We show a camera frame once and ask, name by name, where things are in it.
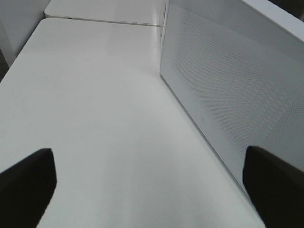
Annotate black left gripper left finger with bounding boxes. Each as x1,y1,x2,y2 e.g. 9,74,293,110
0,148,57,228

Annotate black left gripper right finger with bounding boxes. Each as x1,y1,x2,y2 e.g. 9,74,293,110
243,146,304,228

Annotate white microwave oven body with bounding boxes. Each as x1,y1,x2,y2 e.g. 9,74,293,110
160,0,170,42

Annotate white microwave door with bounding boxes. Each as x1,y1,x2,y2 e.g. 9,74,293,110
160,0,304,182

